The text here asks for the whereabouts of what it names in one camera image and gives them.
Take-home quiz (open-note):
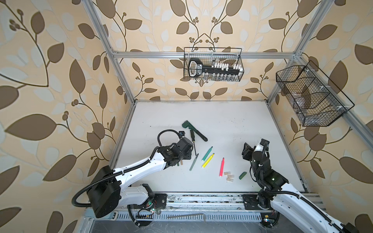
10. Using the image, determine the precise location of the green highlighter pen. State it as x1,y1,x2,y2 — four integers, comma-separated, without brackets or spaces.
202,147,213,161

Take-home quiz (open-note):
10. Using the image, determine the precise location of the yellow highlighter pen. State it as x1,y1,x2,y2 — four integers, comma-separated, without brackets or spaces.
202,153,215,168

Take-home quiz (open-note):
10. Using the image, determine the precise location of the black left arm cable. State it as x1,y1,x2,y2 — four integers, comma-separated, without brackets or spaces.
71,129,183,208

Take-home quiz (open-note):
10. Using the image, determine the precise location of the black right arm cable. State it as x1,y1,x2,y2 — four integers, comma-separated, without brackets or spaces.
249,142,347,233

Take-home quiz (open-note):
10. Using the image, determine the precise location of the dark green highlighter cap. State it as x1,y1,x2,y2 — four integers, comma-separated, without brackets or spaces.
239,172,247,180

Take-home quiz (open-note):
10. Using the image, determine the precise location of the pink highlighter pen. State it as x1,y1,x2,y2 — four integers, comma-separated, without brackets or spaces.
219,158,225,177

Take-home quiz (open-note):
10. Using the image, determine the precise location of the black wire basket centre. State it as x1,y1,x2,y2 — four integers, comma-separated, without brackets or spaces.
183,47,244,82

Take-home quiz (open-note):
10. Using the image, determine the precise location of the metal hex key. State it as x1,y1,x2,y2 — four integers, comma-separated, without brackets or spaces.
167,213,207,222

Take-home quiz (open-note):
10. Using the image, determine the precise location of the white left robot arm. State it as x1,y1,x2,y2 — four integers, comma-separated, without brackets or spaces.
86,137,193,218

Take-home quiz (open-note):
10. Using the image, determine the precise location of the black socket set holder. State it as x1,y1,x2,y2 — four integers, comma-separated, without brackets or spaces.
186,58,244,82

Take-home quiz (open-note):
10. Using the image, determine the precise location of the green pipe wrench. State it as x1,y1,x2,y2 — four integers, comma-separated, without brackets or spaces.
182,120,208,142

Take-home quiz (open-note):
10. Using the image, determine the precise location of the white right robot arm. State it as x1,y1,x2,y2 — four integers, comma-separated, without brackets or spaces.
242,139,359,233

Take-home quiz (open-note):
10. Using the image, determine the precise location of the aluminium frame rail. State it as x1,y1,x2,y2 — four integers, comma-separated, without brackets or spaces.
81,1,373,144

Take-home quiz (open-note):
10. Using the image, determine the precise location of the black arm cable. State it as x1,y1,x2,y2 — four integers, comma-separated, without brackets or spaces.
249,142,347,233
71,129,183,208

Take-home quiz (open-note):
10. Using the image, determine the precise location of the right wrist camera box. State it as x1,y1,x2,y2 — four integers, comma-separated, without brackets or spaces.
260,139,270,152

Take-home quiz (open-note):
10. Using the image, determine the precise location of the black wire basket right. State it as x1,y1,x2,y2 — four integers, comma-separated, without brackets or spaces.
276,60,355,127

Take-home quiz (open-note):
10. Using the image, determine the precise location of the black wire basket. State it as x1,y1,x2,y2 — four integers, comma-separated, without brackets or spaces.
183,47,244,82
276,60,355,127

